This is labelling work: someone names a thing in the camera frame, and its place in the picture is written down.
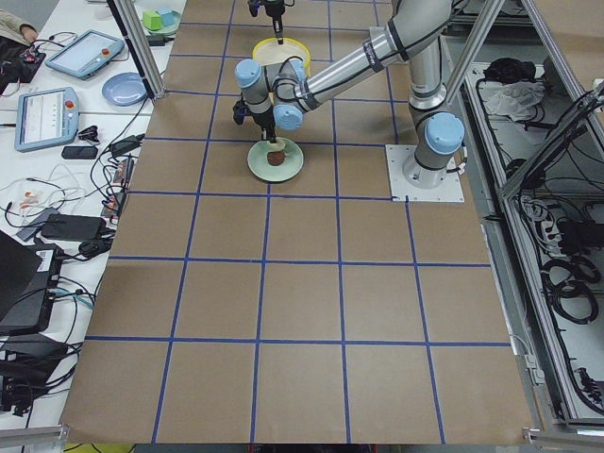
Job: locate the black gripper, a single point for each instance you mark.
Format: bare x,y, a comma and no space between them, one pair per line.
263,120
274,9

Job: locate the white steamed bun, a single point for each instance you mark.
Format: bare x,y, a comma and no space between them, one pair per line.
278,145

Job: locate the dark brown bun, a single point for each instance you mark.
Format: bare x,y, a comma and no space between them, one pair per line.
276,158

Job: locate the yellow steamer layer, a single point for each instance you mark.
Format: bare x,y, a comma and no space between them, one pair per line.
271,51

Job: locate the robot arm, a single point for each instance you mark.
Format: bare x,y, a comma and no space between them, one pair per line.
277,96

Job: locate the light green plate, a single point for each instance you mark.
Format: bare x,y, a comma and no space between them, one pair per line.
259,166

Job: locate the green bowl with blocks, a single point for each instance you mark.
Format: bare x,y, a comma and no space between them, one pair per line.
161,21

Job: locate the blue plate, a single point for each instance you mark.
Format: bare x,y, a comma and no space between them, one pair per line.
124,89

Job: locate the teach pendant far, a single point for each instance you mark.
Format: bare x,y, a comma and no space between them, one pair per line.
86,55

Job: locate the teach pendant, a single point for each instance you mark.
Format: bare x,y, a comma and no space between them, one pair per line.
46,119
86,55

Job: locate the teach pendant near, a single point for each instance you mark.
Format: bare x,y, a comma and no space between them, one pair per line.
46,119

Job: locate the black power adapter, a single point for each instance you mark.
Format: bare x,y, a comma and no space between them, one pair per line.
65,227

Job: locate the black laptop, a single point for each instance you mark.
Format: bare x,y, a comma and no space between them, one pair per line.
29,275

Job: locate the aluminium frame post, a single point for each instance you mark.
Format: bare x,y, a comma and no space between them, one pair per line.
126,17

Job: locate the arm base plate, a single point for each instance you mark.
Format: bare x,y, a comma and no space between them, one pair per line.
409,182

